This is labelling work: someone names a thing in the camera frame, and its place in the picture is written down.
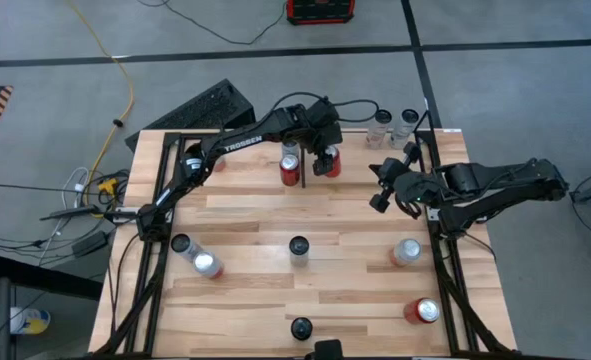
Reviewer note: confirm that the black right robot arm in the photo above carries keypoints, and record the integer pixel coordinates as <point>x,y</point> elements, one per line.
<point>500,187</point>

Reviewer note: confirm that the black aluminium rig frame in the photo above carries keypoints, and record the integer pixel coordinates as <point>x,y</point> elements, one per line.
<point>455,280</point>

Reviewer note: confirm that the black power strip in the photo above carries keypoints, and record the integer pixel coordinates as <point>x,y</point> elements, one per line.
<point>70,212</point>

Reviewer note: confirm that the white bracket plate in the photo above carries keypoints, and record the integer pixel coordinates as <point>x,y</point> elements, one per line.
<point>433,213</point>

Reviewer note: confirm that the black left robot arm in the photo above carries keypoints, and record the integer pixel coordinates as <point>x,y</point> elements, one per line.
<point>235,142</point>

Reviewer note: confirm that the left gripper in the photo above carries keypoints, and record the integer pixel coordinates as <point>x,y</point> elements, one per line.
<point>320,140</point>

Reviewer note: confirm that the yellow plug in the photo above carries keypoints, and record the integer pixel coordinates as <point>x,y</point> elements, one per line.
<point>107,186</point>

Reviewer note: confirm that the white yellow blue container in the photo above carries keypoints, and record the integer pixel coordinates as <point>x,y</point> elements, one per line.
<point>30,321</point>

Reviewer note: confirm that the black power brick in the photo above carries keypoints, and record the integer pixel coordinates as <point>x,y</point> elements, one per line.
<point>90,244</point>

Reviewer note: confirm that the red and black case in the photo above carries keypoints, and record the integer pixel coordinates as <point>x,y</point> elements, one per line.
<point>320,10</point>

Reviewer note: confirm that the white and red soda can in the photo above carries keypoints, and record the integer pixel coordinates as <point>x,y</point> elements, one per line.
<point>208,265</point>

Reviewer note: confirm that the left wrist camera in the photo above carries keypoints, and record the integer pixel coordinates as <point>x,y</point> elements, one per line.
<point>325,112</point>

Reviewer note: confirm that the clear bottle black cap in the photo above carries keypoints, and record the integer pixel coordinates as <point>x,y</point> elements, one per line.
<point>185,246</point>

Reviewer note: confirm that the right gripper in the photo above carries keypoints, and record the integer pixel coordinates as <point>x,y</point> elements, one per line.
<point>415,192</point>

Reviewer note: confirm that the white and pink soda can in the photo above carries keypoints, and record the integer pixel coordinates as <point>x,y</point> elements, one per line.
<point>406,252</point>
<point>220,164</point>

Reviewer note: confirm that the red Coca-Cola can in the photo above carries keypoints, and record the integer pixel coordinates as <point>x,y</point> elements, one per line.
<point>290,172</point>
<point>336,162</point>
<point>421,311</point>

